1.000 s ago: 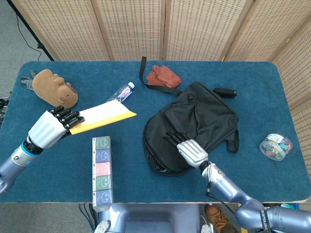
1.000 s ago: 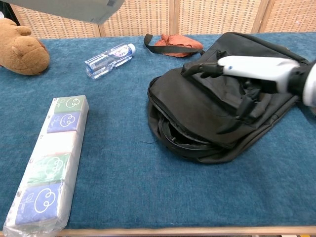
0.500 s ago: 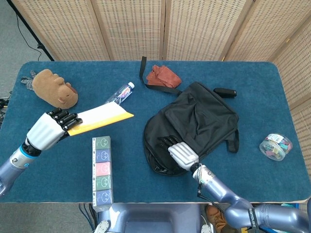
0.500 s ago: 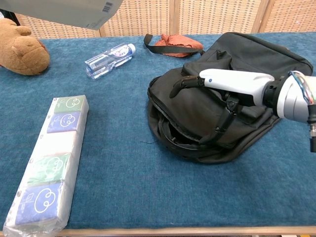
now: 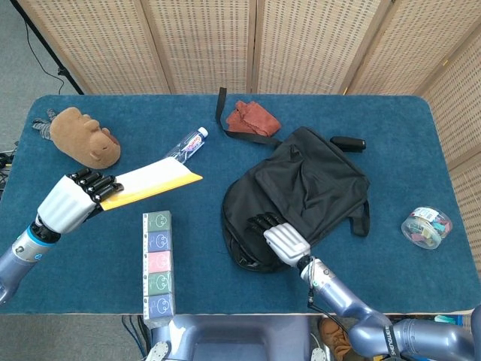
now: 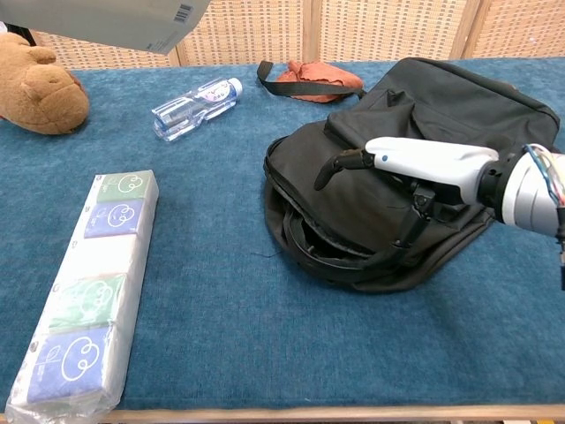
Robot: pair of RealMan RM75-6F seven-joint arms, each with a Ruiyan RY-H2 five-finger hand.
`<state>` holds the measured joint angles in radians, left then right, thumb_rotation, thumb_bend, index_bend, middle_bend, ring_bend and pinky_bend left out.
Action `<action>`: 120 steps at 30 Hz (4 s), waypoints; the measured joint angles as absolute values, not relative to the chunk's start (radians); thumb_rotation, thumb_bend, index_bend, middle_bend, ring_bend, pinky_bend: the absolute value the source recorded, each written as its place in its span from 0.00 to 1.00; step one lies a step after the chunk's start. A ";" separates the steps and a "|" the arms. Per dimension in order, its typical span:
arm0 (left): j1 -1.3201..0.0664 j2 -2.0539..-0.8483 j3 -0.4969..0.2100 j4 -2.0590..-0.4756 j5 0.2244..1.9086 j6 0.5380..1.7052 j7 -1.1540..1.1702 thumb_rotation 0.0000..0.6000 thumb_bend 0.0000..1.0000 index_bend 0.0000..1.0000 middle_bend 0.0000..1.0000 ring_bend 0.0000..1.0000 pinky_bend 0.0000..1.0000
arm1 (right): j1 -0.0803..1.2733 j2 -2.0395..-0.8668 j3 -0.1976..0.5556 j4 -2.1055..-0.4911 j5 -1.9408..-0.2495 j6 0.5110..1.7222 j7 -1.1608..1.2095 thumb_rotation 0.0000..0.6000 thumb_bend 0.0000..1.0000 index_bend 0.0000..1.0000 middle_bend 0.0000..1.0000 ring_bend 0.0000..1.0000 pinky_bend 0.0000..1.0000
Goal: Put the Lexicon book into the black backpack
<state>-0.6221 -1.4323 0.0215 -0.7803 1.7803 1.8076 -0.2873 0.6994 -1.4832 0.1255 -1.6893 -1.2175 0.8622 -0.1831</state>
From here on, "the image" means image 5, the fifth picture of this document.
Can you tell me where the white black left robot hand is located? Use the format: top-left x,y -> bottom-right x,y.
36,168 -> 125,235

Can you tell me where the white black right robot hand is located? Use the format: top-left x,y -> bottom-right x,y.
244,211 -> 312,268

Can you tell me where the black backpack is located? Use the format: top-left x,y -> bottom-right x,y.
214,86 -> 371,274

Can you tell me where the white yellow Lexikon book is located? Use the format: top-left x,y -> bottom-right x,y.
99,156 -> 204,211

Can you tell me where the brown plush toy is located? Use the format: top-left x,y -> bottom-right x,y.
50,106 -> 122,169

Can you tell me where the blue table cloth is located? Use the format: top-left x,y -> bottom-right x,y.
0,93 -> 481,316

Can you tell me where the brown shoe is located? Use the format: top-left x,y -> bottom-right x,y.
318,317 -> 352,356

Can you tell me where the row of coloured boxes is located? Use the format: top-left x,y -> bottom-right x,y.
141,210 -> 176,331

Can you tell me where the blue-grey robot torso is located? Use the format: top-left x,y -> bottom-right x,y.
146,314 -> 331,361

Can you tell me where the black oblong case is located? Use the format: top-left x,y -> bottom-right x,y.
329,135 -> 367,153

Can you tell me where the rust brown cloth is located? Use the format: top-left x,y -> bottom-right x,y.
225,100 -> 282,138

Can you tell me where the black tripod stand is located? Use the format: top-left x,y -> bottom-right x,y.
9,0 -> 84,95

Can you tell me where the clear plastic water bottle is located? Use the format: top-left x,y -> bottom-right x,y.
164,126 -> 210,165

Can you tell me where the clear jar of coloured clips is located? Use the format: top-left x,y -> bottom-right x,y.
401,205 -> 453,251

